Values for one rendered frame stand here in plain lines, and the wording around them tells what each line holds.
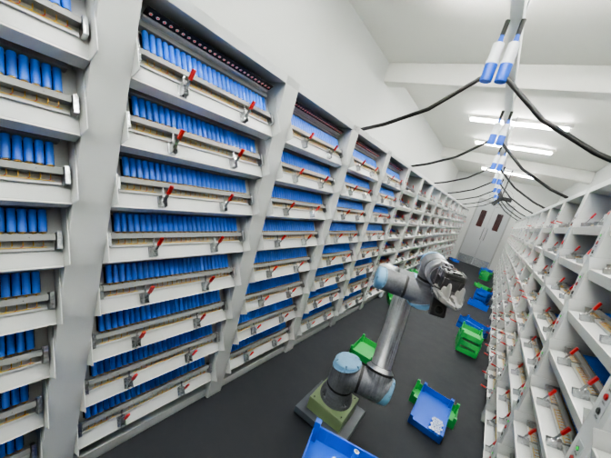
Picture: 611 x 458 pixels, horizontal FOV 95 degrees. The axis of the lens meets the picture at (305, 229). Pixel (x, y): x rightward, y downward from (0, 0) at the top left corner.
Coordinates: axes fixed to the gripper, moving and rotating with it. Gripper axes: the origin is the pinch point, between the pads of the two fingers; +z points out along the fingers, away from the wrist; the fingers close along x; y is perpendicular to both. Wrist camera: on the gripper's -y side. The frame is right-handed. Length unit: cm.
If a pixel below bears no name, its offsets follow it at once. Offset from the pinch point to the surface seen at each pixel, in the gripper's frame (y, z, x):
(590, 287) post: 6, -61, 69
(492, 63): 101, -111, 10
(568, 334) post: -17, -59, 70
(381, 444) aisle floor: -114, -59, 17
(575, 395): -22, -19, 51
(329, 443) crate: -60, 1, -18
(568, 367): -24, -42, 63
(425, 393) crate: -109, -109, 48
